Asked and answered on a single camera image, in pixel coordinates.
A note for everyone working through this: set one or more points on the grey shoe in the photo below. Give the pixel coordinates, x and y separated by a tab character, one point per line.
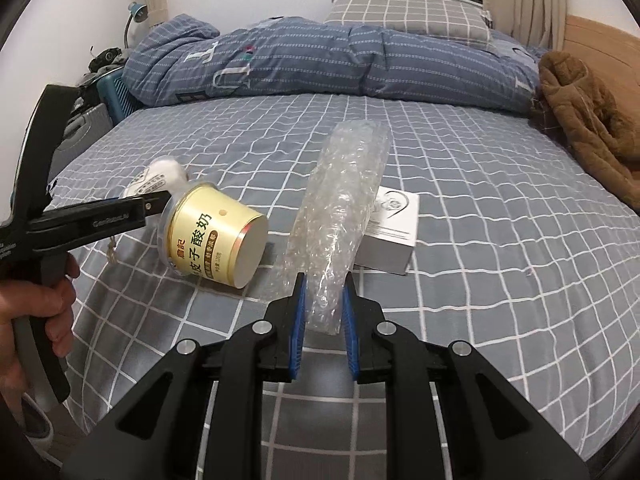
37	425

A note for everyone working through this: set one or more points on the person's left hand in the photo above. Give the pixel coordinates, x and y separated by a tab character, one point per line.
35	300

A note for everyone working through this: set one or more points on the grey checked pillow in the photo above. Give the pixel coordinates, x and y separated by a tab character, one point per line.
400	15

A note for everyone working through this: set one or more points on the grey suitcase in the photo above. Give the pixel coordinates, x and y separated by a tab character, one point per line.
87	125

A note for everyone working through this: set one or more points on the wooden headboard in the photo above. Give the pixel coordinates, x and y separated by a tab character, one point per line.
600	40

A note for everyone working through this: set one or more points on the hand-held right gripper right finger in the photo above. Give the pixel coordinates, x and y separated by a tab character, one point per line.
350	325

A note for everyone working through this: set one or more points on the white packet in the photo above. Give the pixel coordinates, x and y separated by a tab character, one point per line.
160	172

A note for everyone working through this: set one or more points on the blue striped quilt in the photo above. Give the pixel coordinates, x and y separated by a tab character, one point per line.
300	60

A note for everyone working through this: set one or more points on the yellow yogurt cup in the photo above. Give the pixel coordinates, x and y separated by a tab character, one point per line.
215	240

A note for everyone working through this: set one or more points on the brown fleece coat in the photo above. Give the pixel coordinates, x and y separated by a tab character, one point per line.
585	110

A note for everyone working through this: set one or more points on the grey checked bed sheet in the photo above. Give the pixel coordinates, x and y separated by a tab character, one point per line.
475	260

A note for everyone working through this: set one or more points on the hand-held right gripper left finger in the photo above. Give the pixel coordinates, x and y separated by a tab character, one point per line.
298	325

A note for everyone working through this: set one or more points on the blue desk lamp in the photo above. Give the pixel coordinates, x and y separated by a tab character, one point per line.
137	11

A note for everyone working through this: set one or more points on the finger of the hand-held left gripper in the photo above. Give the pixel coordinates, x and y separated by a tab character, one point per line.
130	212

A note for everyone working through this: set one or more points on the dark clutter pile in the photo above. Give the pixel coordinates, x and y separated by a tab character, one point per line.
107	55

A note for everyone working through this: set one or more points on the clear bubble wrap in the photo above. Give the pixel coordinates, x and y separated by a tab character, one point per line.
340	195

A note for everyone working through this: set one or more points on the white cardboard box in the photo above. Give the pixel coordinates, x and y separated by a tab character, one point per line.
390	230

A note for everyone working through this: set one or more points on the teal suitcase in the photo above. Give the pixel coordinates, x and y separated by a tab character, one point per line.
117	95

